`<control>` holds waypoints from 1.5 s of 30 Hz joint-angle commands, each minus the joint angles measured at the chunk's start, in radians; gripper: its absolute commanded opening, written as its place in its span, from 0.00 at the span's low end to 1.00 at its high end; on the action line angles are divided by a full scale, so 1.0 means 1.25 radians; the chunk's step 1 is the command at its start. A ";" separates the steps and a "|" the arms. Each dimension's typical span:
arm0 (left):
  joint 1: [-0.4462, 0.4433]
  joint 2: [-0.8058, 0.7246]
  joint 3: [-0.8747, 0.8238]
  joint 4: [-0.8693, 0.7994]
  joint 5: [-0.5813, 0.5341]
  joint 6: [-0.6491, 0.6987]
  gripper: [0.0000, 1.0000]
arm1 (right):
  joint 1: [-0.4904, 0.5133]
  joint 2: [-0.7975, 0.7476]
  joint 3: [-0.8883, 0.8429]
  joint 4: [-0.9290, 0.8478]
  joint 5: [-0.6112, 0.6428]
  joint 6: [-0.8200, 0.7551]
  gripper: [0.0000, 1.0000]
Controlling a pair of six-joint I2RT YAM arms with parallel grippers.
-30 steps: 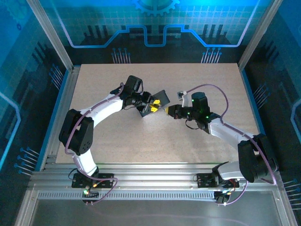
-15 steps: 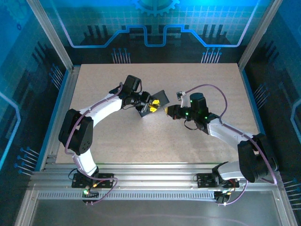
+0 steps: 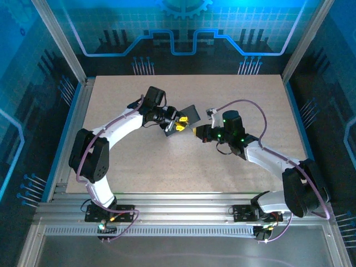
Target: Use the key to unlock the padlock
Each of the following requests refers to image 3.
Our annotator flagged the dark box with painting print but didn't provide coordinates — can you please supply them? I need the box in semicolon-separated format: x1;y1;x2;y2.
164;105;201;137

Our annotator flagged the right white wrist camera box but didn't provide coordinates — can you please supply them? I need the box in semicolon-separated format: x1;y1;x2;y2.
206;107;224;129

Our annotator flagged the blue side rail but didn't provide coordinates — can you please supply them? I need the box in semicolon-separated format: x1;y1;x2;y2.
283;80;329;202

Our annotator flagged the aluminium mounting rail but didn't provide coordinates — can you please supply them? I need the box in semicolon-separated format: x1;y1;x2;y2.
35;192;332;224

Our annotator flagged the aluminium side rail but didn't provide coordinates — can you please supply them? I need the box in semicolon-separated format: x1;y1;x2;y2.
46;78;96;201

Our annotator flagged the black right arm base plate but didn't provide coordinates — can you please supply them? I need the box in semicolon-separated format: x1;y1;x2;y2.
232;204;284;223

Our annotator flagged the slotted grey cable duct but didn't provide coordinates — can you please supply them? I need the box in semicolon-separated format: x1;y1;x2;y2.
44;226;257;238

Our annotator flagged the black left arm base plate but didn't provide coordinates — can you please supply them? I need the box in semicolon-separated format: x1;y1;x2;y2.
85;205;136;223

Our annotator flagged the aluminium frame post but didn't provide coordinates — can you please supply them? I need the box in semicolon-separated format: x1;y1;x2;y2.
30;0;88;85
280;0;333;83

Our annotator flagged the grey metal tray frame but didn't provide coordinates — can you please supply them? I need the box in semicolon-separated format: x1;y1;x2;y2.
16;216;352;267

